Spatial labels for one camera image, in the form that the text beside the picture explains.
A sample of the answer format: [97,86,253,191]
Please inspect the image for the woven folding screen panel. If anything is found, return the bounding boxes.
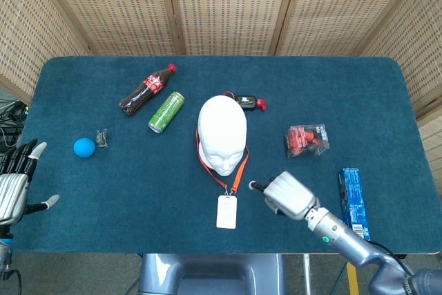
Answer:
[358,0,442,189]
[165,0,301,56]
[34,0,186,56]
[276,0,429,56]
[0,0,89,102]

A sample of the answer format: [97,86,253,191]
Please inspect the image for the small dark metal clip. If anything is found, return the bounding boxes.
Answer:
[96,129,110,149]

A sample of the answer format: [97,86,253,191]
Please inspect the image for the white table leg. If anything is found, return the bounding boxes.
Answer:
[302,254,311,295]

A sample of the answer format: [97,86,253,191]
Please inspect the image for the blue carpet table mat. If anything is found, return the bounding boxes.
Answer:
[6,55,436,255]

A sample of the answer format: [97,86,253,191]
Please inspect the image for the blue ball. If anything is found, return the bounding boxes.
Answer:
[73,137,96,160]

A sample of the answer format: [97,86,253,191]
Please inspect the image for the grey-blue robot torso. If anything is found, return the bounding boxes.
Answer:
[137,253,287,295]

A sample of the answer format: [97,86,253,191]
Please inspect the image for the cola bottle red cap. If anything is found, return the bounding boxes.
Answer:
[118,63,177,117]

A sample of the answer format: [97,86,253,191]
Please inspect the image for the orange lanyard strap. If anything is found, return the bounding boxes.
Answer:
[195,91,249,196]

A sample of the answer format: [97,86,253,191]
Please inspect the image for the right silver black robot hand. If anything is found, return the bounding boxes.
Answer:
[248,170,320,220]

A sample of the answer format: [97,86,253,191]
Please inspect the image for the white badge card holder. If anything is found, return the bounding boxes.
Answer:
[216,194,238,229]

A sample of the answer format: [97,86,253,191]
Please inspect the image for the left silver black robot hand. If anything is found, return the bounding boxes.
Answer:
[0,138,60,229]

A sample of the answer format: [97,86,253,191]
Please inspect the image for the blue rectangular carton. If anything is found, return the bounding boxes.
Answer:
[337,167,372,242]

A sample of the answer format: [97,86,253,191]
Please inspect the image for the black floor cables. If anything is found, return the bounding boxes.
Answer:
[0,99,28,153]

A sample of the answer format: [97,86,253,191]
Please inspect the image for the clear box red items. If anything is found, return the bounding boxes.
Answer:
[284,123,331,159]

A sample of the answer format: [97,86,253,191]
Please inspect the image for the white mannequin head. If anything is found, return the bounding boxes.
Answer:
[198,95,248,177]

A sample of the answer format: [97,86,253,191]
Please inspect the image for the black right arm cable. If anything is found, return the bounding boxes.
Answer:
[372,241,415,275]

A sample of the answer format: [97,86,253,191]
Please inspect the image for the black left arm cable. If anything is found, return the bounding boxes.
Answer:
[0,269,21,295]

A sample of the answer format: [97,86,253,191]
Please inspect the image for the thin blue cable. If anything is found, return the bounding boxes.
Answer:
[329,260,349,295]

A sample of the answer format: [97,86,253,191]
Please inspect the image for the black bottle red cap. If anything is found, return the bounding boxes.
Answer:
[233,95,268,113]

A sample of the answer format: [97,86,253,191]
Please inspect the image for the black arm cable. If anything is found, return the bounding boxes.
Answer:
[372,241,415,275]
[0,269,21,295]

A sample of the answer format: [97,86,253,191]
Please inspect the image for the green drink can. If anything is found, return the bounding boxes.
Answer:
[148,91,186,135]

